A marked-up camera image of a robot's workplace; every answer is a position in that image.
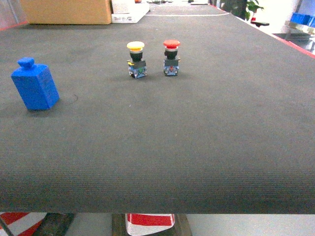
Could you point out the blue block part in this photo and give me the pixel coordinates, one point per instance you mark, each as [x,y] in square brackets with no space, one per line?
[35,84]

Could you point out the blue bin on right cart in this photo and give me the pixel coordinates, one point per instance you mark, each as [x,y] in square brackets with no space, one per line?
[302,19]

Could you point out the red mushroom push button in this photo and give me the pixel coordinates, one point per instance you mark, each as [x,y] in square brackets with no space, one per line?
[171,61]

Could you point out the yellow mushroom push button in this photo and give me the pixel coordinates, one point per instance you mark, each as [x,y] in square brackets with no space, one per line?
[136,66]

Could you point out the dark grey table mat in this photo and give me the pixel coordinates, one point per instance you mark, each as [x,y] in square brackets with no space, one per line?
[233,132]

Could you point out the red white striped barrier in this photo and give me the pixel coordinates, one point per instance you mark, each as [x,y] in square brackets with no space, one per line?
[138,224]

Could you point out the white flat box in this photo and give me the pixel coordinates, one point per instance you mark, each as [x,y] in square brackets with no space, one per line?
[128,11]

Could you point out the green potted plant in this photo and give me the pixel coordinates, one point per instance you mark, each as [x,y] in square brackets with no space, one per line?
[251,8]

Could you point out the brown cardboard box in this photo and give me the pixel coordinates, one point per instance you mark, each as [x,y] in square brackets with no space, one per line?
[67,12]

